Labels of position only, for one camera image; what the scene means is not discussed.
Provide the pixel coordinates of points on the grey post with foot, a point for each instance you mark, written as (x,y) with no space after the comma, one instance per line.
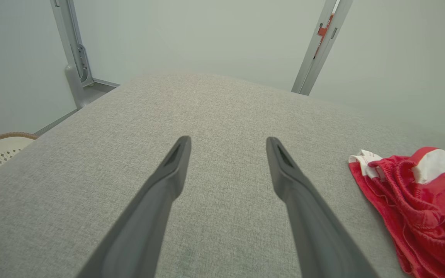
(62,23)

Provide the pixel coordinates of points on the grey metal partition post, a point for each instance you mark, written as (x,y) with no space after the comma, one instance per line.
(323,58)
(312,54)

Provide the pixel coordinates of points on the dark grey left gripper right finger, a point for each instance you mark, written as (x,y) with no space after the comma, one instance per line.
(315,224)

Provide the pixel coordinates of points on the small red sticker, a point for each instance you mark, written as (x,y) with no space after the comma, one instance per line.
(323,33)

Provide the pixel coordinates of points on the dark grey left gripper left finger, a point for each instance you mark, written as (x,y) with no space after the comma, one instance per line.
(145,216)

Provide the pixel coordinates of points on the red shorts white stripe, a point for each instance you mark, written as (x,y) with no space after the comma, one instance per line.
(431,216)

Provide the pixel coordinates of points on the grey metal floor rail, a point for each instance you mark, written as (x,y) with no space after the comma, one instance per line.
(104,84)

